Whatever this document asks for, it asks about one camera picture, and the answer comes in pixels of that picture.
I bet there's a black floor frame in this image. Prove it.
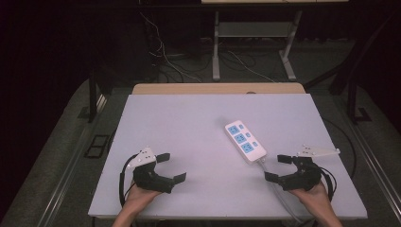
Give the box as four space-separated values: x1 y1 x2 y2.
83 134 111 159

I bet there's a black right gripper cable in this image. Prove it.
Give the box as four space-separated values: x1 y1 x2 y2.
317 166 338 202

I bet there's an aluminium floor rail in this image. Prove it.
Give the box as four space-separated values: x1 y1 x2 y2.
346 118 401 218
37 94 109 227

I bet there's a black floor cable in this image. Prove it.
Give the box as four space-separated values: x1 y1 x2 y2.
321 116 357 181

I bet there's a wooden table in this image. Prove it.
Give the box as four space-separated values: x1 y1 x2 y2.
131 82 306 96

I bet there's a person's left hand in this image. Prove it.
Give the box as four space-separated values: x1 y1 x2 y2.
121 180 163 217

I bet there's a person's right hand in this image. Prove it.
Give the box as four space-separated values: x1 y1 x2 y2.
288 180 329 217

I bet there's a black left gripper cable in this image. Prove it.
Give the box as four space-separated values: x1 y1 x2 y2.
118 153 140 208

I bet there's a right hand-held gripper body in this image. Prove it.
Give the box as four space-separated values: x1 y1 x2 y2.
277 144 341 192

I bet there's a white floor cable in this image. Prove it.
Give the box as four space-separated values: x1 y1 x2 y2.
139 11 203 83

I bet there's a white power strip cable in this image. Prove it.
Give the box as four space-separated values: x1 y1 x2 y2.
257 160 305 227

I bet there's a white power strip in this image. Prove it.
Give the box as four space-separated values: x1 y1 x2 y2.
224 119 268 166

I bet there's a black metal stand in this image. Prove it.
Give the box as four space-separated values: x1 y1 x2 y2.
77 60 110 124
345 75 374 125

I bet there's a white table board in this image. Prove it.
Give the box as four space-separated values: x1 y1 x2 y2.
88 93 369 220

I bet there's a grey metal stand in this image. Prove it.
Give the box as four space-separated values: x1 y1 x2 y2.
211 9 304 82

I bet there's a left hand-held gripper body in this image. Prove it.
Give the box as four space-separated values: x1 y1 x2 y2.
127 147 176 194

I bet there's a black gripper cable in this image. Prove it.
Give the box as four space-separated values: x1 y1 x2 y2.
118 153 140 208
317 166 338 202

